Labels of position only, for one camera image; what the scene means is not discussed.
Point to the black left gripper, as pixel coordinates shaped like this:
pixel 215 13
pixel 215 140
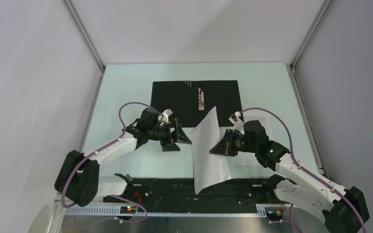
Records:
pixel 166 146

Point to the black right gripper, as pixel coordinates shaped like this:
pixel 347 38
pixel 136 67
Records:
pixel 225 146

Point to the white paper stack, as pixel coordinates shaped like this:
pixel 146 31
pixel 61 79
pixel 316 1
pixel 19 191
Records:
pixel 208 169

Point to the beige black file folder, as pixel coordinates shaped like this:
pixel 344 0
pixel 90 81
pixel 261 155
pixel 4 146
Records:
pixel 182 98

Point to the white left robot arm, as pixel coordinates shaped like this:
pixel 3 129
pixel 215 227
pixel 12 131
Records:
pixel 79 180

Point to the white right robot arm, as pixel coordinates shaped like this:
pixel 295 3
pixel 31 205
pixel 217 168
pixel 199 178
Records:
pixel 342 210

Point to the silver folder clip mechanism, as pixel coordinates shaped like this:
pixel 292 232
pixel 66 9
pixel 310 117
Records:
pixel 200 100

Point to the printed white paper sheet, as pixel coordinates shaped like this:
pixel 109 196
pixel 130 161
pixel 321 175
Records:
pixel 246 158

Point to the left controller circuit board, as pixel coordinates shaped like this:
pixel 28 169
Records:
pixel 128 210

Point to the controller circuit board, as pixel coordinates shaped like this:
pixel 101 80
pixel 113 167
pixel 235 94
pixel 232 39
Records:
pixel 274 216
pixel 128 210

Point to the right controller circuit board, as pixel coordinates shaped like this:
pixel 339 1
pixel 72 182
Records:
pixel 274 216

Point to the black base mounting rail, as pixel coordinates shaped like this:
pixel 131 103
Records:
pixel 177 196

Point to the left aluminium frame post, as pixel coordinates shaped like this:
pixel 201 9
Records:
pixel 85 36

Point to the aluminium frame post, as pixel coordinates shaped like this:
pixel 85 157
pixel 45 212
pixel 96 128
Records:
pixel 311 32
pixel 85 36

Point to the right aluminium frame post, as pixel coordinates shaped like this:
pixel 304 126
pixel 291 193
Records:
pixel 311 32

